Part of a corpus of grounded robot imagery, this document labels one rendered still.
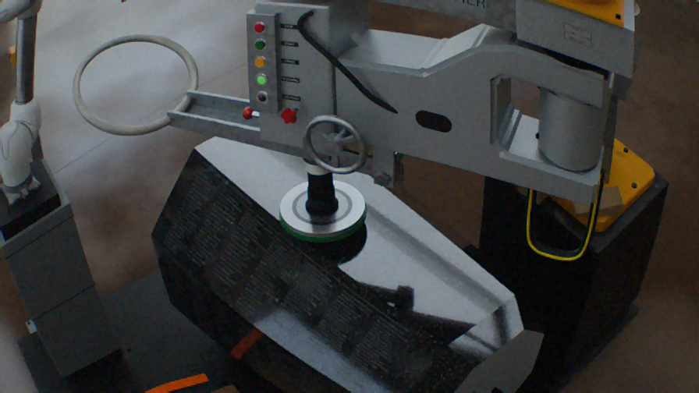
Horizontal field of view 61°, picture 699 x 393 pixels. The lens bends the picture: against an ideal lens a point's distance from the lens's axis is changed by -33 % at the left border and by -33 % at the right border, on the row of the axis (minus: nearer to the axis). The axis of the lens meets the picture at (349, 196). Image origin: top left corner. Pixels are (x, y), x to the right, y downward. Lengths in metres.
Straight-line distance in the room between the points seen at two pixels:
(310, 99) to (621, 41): 0.84
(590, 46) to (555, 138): 0.31
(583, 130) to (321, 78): 0.63
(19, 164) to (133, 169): 1.63
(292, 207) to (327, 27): 0.62
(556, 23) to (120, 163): 3.01
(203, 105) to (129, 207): 1.57
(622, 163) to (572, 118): 1.03
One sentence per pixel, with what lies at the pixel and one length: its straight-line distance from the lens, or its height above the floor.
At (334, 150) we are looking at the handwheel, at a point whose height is 1.19.
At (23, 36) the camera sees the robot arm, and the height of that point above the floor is 1.43.
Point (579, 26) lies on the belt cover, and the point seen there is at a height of 1.66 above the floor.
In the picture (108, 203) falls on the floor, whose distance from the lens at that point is 3.86.
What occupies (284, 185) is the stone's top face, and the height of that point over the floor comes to 0.82.
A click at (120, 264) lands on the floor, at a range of 3.48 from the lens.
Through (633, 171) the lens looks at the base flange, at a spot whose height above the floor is 0.78.
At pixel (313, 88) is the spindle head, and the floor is 1.30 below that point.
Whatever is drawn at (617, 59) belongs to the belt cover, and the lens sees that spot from 1.54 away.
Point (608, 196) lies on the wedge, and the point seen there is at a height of 0.82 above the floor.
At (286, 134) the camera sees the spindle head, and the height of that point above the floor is 1.16.
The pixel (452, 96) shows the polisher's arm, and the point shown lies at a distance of 1.74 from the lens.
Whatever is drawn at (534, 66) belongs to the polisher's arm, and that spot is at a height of 1.50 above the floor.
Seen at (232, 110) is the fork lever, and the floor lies 1.08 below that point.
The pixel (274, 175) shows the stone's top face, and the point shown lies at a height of 0.82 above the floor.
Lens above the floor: 2.27
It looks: 38 degrees down
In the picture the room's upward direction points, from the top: 2 degrees counter-clockwise
